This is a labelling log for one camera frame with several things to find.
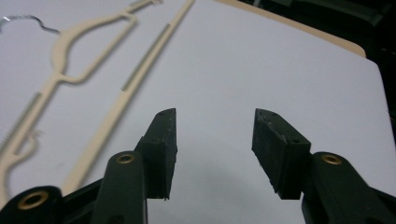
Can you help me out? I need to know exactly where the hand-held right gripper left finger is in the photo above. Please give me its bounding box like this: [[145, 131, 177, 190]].
[[91, 107, 178, 224]]

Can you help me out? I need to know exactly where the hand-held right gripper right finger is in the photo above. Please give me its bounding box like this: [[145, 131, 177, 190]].
[[251, 107, 396, 224]]

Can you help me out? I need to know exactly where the beige plastic clothes hanger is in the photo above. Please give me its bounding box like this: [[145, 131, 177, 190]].
[[0, 0, 196, 209]]

